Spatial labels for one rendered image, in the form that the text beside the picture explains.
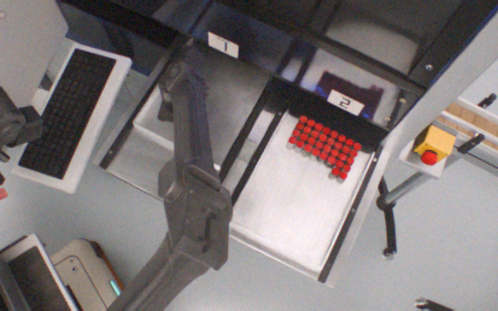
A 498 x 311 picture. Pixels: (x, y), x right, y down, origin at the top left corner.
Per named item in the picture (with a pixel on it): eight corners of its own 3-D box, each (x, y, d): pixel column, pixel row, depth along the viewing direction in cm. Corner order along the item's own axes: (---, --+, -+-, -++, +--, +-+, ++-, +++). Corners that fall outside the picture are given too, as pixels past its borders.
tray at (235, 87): (196, 34, 131) (196, 26, 128) (276, 70, 128) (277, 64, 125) (135, 127, 120) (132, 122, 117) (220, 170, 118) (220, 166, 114)
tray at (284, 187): (285, 113, 124) (287, 108, 121) (371, 156, 121) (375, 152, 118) (226, 221, 113) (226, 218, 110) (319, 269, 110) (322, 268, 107)
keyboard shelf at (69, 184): (54, 40, 140) (51, 34, 137) (133, 61, 138) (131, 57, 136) (-11, 166, 125) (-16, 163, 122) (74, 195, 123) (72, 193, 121)
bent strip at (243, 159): (245, 145, 120) (245, 137, 115) (255, 150, 120) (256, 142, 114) (219, 190, 116) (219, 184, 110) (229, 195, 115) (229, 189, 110)
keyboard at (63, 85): (76, 49, 136) (73, 45, 134) (117, 60, 135) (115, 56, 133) (18, 166, 123) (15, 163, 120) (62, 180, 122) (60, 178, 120)
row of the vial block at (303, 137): (291, 134, 122) (294, 127, 117) (351, 164, 120) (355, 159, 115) (288, 141, 121) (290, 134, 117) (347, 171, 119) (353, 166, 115)
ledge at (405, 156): (411, 119, 128) (413, 117, 126) (450, 139, 126) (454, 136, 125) (395, 159, 123) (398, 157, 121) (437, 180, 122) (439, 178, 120)
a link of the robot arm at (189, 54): (169, 73, 91) (201, 97, 95) (194, 30, 94) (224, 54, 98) (146, 83, 100) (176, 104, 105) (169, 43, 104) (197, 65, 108)
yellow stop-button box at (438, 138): (421, 129, 116) (433, 117, 109) (445, 141, 115) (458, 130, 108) (411, 153, 114) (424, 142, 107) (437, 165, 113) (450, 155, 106)
